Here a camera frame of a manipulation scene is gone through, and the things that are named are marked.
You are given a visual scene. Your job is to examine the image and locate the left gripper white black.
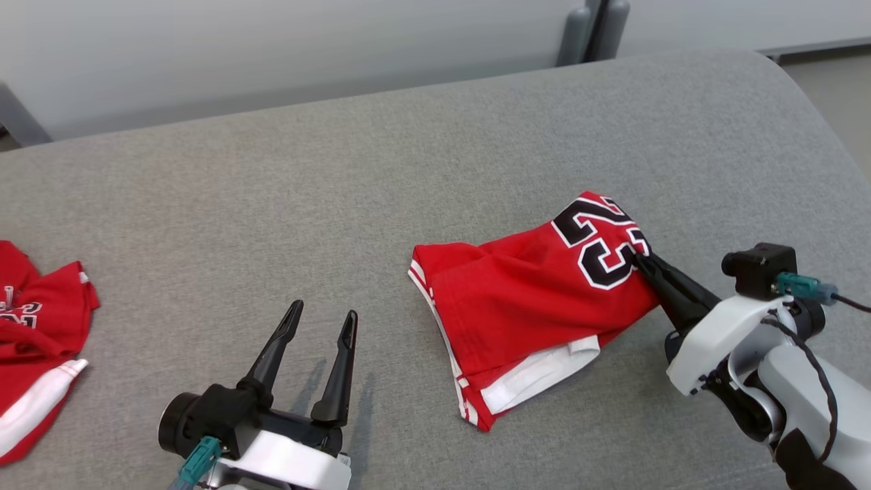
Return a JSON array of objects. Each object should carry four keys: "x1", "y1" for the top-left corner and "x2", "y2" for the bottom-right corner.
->
[{"x1": 158, "y1": 299, "x2": 359, "y2": 490}]

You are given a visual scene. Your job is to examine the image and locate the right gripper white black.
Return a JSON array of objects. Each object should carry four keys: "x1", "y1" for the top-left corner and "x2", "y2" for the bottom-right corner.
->
[{"x1": 634, "y1": 250, "x2": 826, "y2": 397}]

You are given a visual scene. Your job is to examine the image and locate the red jersey with number 23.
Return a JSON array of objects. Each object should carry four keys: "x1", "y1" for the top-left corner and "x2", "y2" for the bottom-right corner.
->
[{"x1": 408, "y1": 191, "x2": 662, "y2": 433}]

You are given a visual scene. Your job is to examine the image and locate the grey fabric sofa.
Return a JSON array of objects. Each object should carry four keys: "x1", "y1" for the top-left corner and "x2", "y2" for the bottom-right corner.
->
[{"x1": 0, "y1": 49, "x2": 871, "y2": 490}]

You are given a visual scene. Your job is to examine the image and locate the right arm cable teal plug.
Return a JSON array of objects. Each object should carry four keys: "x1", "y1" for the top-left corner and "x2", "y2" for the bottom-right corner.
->
[{"x1": 769, "y1": 272, "x2": 871, "y2": 463}]

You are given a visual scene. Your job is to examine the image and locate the arm cable teal plug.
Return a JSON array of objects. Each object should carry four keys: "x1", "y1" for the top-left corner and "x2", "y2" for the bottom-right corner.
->
[
  {"x1": 769, "y1": 272, "x2": 871, "y2": 463},
  {"x1": 168, "y1": 436, "x2": 223, "y2": 490}
]

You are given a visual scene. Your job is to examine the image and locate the left arm cable teal plug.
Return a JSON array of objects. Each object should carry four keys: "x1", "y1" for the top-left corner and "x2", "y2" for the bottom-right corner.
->
[{"x1": 168, "y1": 436, "x2": 223, "y2": 490}]

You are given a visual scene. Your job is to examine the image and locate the grey partition post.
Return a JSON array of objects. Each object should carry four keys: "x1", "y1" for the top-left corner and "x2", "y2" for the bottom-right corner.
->
[
  {"x1": 591, "y1": 0, "x2": 631, "y2": 62},
  {"x1": 557, "y1": 5, "x2": 594, "y2": 67},
  {"x1": 0, "y1": 82, "x2": 53, "y2": 147}
]

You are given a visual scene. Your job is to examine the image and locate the grey partition base rail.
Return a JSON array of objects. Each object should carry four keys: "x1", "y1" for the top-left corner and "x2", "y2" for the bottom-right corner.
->
[{"x1": 757, "y1": 37, "x2": 871, "y2": 63}]

